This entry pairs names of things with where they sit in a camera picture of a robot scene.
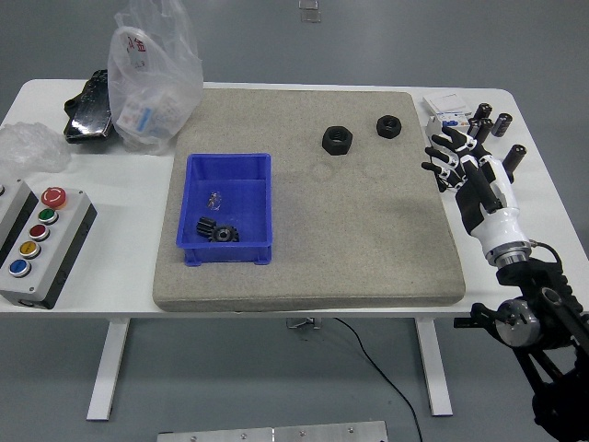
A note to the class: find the metal plate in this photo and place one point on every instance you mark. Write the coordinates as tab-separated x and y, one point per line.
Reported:
276	433

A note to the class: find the large black hex nut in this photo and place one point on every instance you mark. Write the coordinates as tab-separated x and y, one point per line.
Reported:
332	145

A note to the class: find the metal under-table bracket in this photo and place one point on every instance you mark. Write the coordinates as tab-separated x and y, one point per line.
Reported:
301	323

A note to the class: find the black pouch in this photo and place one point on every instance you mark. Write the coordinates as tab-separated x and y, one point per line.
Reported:
89	115

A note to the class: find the floor outlet plate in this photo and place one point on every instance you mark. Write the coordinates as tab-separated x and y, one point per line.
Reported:
308	4
312	17

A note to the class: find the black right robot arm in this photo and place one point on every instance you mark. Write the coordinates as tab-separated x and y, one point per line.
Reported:
552	294

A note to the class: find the small clear bag with screws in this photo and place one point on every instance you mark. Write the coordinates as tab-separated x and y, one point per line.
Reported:
214	201

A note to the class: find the blue plastic box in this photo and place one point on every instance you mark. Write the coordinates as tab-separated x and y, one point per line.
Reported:
239	198

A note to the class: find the clear plastic bag with boxes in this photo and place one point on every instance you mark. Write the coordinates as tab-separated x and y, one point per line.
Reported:
152	92

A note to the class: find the white table leg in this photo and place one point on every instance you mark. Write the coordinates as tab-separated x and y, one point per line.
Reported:
108	368
432	368

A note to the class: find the black gear with metal hub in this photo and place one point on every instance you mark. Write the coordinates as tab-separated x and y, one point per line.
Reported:
230	236

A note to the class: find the grey-brown mat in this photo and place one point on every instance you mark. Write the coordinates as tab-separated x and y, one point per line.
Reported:
322	258

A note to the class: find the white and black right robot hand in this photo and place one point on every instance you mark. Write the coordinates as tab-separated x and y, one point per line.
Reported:
499	225

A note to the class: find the grey five-button control box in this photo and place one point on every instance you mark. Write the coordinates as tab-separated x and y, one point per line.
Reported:
60	248

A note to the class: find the flat white carton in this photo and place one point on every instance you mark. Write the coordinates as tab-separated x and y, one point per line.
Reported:
446	103

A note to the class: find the black capacitor cylinder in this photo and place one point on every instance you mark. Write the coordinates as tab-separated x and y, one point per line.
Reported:
483	112
484	129
501	124
514	155
472	125

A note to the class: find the small black hex nut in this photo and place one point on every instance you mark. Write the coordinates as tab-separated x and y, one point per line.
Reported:
385	130

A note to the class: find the crumpled clear bubble wrap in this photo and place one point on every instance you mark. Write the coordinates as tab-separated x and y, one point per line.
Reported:
27	147

